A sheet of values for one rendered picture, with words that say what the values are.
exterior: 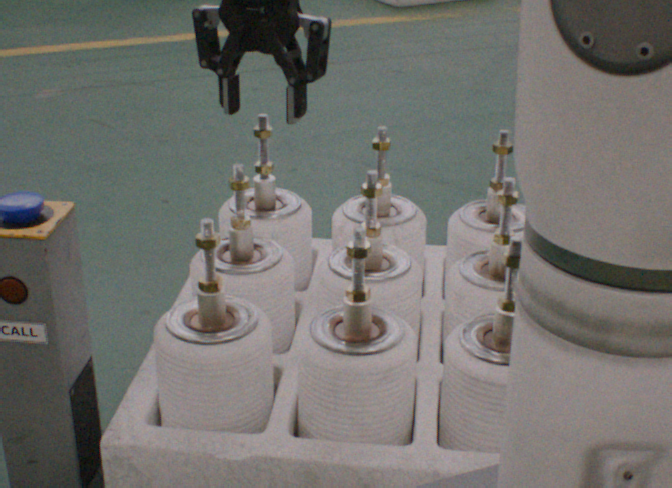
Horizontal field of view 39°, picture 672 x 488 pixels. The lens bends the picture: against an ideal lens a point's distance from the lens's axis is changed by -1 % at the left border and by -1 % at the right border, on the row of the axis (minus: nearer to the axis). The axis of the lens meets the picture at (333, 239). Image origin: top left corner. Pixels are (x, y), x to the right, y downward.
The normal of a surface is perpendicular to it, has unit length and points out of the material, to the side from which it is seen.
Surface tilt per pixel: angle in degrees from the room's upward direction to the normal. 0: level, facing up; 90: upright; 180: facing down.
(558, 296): 90
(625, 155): 91
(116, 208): 0
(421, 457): 0
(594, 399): 90
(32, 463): 90
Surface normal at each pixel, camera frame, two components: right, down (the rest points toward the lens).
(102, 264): 0.01, -0.90
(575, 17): -0.71, 0.35
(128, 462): -0.12, 0.43
